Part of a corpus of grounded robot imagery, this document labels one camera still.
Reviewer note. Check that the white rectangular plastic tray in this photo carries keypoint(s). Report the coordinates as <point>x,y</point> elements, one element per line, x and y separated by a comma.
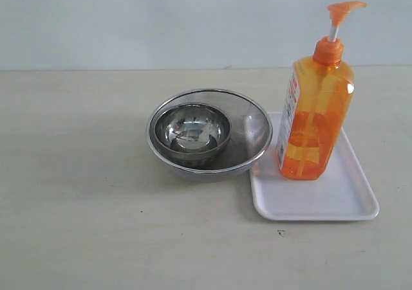
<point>342,193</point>

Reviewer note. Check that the small stainless steel bowl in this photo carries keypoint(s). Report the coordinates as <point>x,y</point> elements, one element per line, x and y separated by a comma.
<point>192,131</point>

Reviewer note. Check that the steel mesh strainer bowl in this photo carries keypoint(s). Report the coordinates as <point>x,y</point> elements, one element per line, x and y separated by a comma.
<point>250,138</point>

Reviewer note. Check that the orange pump soap bottle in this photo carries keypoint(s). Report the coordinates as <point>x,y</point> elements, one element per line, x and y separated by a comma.
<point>318,96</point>

